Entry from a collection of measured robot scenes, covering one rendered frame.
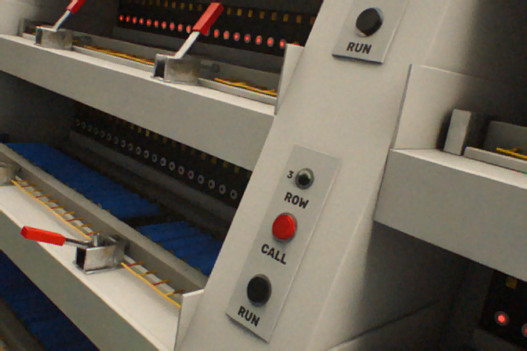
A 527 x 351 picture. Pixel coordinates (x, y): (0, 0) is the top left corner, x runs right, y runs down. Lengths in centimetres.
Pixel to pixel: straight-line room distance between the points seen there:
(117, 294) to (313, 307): 21
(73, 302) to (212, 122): 21
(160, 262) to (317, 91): 22
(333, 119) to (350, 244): 8
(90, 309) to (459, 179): 33
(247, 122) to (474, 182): 17
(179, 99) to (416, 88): 21
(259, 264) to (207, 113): 14
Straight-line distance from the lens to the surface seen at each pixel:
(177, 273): 47
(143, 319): 44
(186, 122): 45
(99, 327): 48
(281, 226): 34
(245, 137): 40
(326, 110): 35
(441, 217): 31
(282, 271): 34
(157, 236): 56
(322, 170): 34
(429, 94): 34
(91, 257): 51
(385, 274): 37
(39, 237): 48
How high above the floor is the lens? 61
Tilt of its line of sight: 1 degrees up
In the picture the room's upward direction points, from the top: 22 degrees clockwise
